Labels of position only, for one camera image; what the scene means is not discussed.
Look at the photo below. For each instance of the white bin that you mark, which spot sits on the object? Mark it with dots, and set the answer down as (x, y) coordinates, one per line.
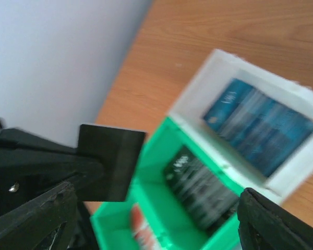
(213, 77)

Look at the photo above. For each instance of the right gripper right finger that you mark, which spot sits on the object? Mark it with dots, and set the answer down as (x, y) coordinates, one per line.
(265, 225)

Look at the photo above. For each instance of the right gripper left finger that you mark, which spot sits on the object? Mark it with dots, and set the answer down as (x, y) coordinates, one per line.
(45, 222)

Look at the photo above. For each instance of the red white card stack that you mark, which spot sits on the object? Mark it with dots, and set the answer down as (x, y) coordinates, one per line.
(141, 229)

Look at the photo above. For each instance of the black card stack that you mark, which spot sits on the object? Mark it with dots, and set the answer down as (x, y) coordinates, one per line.
(204, 197)

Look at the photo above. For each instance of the blue card stack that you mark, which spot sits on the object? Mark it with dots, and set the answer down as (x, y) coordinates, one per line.
(264, 131)

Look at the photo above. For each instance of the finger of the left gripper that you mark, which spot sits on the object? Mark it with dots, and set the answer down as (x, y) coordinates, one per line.
(31, 165)

